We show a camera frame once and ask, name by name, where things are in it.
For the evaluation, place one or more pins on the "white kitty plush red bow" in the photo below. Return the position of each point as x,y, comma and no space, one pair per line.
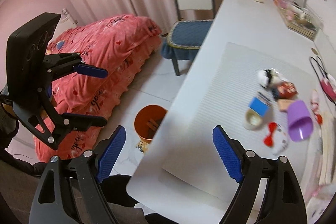
277,139

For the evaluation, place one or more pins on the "clear organizer box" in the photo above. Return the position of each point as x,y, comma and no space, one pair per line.
299,18

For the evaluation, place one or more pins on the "blue white milk carton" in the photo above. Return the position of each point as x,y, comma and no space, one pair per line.
260,104

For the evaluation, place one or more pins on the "stack of books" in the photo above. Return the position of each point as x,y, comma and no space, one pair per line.
328,149

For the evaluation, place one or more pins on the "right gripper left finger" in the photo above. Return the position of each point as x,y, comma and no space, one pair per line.
54,200

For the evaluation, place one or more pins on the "purple plastic cup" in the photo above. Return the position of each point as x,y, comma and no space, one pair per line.
299,121

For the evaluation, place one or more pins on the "translucent ribbed table mat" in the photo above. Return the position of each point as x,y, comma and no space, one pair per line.
195,159

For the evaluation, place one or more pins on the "beige mint box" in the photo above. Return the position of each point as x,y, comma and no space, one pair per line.
283,104

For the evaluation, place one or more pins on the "blue chair cushion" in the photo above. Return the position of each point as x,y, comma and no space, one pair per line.
185,39

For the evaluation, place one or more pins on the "cream tape roll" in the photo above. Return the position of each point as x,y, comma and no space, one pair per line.
252,120

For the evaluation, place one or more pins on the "white tissue with black band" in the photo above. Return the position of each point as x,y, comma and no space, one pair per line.
269,78

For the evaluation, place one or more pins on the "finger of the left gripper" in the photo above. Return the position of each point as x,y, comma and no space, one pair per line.
30,116
63,64

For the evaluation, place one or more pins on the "pink floral bed quilt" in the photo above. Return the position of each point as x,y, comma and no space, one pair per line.
121,45

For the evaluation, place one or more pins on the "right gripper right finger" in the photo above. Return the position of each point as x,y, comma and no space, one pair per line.
282,201

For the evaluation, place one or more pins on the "red cartoon bear toy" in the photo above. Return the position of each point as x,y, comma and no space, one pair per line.
284,91

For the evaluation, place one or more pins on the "pink device with black cable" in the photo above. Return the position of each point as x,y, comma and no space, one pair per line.
325,79

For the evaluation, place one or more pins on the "orange trash bin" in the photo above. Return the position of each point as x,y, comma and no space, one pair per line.
148,120

